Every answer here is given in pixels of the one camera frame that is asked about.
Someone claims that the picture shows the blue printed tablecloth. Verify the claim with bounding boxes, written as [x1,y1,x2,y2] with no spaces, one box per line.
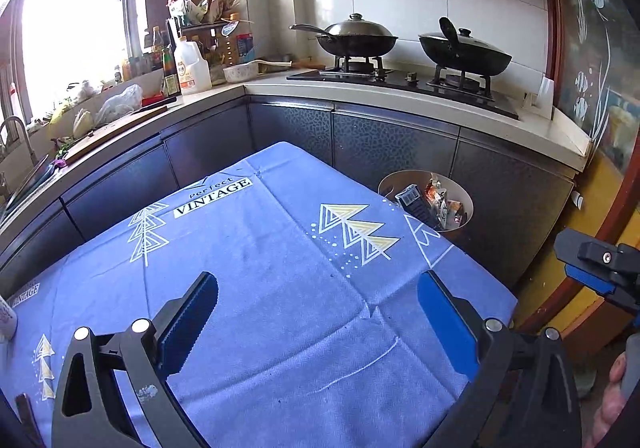
[0,141,518,448]

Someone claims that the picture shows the white plastic jug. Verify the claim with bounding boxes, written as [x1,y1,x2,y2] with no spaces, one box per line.
[173,35,213,96]

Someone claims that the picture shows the person's right hand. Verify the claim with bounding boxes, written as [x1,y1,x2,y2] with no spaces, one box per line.
[584,354,640,448]

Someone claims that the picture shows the small white cup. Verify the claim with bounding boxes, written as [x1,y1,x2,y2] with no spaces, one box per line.
[537,77,556,110]

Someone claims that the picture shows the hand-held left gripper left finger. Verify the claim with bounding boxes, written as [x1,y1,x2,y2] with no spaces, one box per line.
[50,272,220,448]

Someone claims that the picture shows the dark soy sauce bottle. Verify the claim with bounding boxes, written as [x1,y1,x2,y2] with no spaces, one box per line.
[161,48,182,98]

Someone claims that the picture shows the rack of snack packets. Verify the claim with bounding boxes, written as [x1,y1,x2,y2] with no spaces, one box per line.
[166,0,247,28]

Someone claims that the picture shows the yellow cooking oil bottle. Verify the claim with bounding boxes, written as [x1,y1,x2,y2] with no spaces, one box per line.
[214,22,239,80]

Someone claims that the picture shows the steel sink faucet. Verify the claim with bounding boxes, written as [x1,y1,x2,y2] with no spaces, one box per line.
[0,115,38,170]

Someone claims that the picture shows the black gas stove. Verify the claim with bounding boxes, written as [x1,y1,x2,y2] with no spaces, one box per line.
[286,56,521,120]

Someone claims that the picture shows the wooden cutting board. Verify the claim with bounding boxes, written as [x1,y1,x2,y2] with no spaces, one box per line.
[64,105,169,165]

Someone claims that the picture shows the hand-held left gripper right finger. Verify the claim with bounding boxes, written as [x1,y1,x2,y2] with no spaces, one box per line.
[417,271,583,448]

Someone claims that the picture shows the dark blue carton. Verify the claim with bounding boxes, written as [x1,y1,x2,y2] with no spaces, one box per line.
[394,184,443,230]

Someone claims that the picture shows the black wok with spatula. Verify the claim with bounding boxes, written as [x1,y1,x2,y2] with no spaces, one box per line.
[418,16,513,76]

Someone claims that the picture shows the white patterned bowl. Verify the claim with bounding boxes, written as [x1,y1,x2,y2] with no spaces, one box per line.
[222,62,260,83]

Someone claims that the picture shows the white cylindrical container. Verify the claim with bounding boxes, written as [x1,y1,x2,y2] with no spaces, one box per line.
[0,297,19,342]

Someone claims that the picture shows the orange snack packet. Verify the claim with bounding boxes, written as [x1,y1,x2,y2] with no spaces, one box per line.
[425,181,469,230]

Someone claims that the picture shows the yellow green plastic bag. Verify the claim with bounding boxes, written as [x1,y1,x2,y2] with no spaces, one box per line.
[49,97,97,140]

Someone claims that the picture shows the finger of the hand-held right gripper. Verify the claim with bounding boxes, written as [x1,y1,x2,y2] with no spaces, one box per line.
[552,227,640,310]

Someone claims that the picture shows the clear plastic bag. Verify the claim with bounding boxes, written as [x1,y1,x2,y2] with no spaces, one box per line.
[94,84,144,125]

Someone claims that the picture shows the black wok with long handle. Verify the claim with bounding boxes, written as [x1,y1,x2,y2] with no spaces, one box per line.
[289,12,400,59]

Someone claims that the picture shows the painted glass door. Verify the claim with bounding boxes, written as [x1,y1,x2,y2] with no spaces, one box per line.
[542,0,640,356]

